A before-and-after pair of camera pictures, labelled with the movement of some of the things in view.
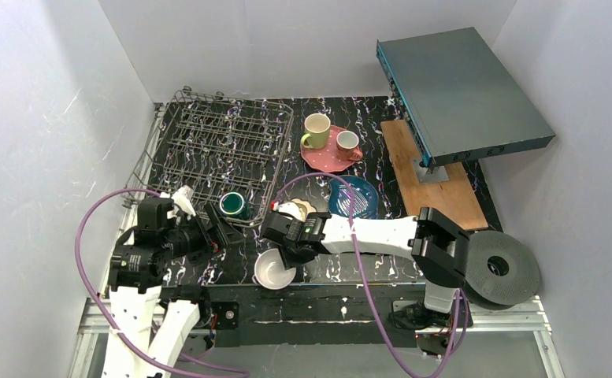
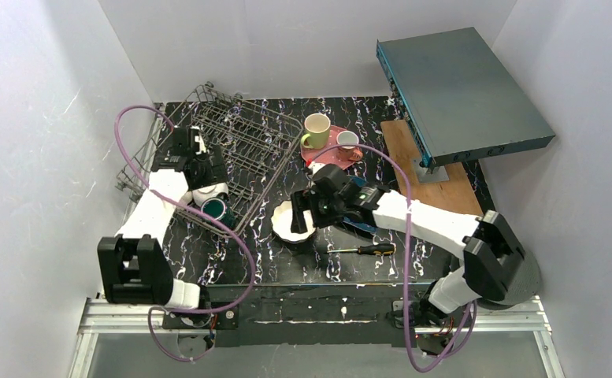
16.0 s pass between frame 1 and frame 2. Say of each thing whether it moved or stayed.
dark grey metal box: stayed
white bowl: moved
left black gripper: moved
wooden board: stayed
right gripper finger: moved
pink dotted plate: stayed
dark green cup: moved
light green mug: stayed
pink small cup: stayed
